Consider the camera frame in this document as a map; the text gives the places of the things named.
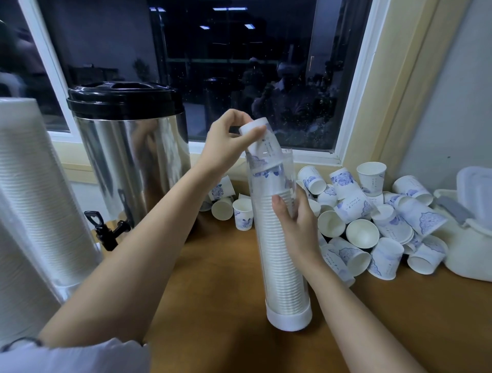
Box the person's left hand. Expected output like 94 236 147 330
196 109 269 181

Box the person's right hand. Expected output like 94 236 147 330
271 184 324 276

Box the nested stack of paper cups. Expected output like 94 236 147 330
0 238 56 339
0 127 99 289
251 165 310 316

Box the single blue-printed paper cup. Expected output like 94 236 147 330
240 117 285 166

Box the pile of paper cups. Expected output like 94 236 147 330
200 161 449 287

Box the white tube cap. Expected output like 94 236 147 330
0 97 41 128

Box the person's right forearm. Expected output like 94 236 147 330
300 260 427 373

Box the person's left forearm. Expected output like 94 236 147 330
38 165 220 350

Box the person's grey shirt sleeve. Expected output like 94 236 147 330
0 337 152 373

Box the stainless steel water dispenser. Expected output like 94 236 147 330
67 80 192 251

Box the white framed window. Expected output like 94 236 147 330
0 0 470 172

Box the translucent plastic box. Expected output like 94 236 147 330
433 186 492 282

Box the white plastic lid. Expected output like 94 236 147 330
457 165 492 232

